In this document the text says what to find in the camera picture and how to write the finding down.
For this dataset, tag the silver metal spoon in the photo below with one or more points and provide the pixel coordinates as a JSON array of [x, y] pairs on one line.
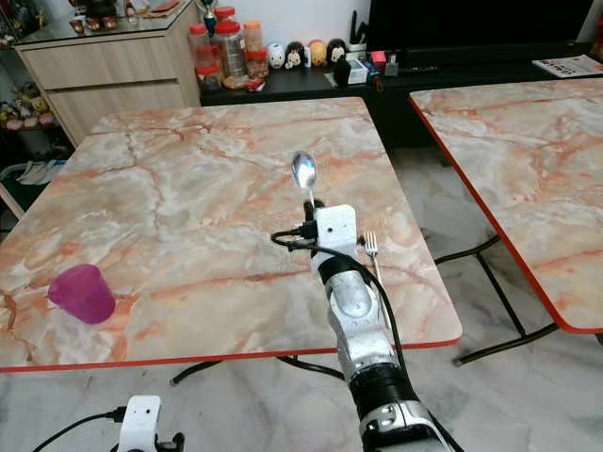
[[303, 170]]

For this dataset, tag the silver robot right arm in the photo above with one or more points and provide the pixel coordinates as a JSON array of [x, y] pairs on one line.
[[353, 306]]

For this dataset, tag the silver metal fork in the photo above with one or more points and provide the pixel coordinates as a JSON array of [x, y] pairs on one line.
[[371, 243]]

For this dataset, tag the black television console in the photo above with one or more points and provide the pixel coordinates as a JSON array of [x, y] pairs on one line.
[[396, 118]]

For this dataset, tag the black mug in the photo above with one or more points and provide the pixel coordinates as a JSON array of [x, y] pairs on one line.
[[342, 72]]

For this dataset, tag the white and blue box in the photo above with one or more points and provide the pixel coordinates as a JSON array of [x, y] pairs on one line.
[[358, 71]]

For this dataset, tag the black and white plush figure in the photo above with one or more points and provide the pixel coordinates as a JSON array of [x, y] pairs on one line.
[[294, 56]]

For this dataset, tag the small red-lidded jar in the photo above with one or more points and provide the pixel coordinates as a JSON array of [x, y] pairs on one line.
[[256, 63], [208, 76]]

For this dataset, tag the yellow plush figure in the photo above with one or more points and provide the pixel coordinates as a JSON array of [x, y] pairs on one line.
[[317, 53]]

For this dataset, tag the black-haired plush figure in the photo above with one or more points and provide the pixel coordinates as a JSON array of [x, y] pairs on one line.
[[336, 51]]

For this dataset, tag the small red box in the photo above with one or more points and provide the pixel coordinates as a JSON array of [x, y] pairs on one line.
[[378, 58]]

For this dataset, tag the purple plastic cup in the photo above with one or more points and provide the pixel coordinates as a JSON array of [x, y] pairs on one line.
[[82, 294]]

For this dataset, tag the large clear red-lidded jar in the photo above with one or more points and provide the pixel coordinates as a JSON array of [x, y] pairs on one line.
[[230, 49]]

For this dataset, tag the orange-lidded plastic jar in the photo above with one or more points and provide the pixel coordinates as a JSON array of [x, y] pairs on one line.
[[252, 36]]

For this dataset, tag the red-lidded plastic jar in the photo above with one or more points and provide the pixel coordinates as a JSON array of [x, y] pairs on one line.
[[199, 43], [224, 13]]

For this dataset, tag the trophy cup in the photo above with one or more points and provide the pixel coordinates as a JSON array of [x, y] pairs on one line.
[[207, 9]]

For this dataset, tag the flat red box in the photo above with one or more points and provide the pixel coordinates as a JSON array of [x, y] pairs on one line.
[[165, 8]]

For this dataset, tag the light wooden cabinet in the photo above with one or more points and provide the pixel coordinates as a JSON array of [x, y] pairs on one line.
[[104, 71]]

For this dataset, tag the black television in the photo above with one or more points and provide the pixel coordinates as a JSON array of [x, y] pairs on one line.
[[480, 19]]

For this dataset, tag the dark storage basket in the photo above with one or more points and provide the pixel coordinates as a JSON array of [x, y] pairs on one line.
[[38, 173]]

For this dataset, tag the dark red figurine set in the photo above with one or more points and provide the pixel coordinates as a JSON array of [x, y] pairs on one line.
[[96, 21]]

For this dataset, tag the plush toys on shelf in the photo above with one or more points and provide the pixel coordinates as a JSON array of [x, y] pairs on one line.
[[20, 108]]

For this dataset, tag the red and white magazine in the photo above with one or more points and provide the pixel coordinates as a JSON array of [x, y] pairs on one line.
[[568, 65]]

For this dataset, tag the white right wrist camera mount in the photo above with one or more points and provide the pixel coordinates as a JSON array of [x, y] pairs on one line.
[[335, 229]]

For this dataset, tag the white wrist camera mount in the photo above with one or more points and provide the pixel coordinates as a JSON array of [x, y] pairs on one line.
[[139, 422], [335, 229]]

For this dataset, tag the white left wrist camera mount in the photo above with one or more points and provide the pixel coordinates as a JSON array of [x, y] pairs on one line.
[[139, 422]]

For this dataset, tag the black metal table leg frame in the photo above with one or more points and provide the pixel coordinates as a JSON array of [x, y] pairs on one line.
[[316, 369], [509, 344]]

